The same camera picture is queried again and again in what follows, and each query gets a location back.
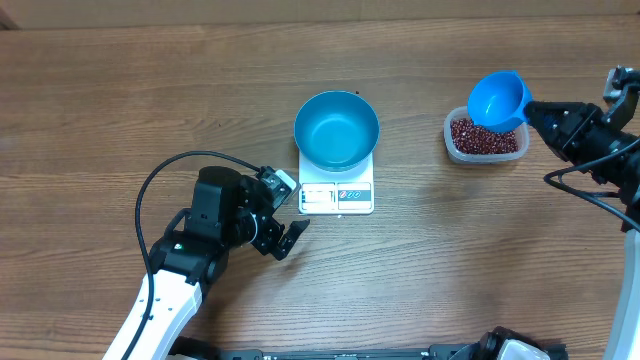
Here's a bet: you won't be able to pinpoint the blue plastic measuring scoop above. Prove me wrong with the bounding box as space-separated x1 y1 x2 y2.
467 71 533 133

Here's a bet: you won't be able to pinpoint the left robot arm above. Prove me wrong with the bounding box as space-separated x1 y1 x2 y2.
105 166 309 359

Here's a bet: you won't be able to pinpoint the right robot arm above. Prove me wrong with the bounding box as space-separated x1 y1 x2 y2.
524 101 639 360

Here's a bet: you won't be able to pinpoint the white digital kitchen scale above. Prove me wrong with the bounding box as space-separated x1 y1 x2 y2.
298 154 375 215

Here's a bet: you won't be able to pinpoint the teal blue bowl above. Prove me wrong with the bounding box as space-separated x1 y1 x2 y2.
293 90 381 172

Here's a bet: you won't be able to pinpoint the red adzuki beans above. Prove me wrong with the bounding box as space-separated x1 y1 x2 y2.
450 118 518 155

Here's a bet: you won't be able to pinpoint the clear plastic container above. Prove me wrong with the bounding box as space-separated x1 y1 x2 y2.
443 107 530 165

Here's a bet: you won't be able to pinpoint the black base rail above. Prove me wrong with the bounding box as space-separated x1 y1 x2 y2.
169 327 569 360

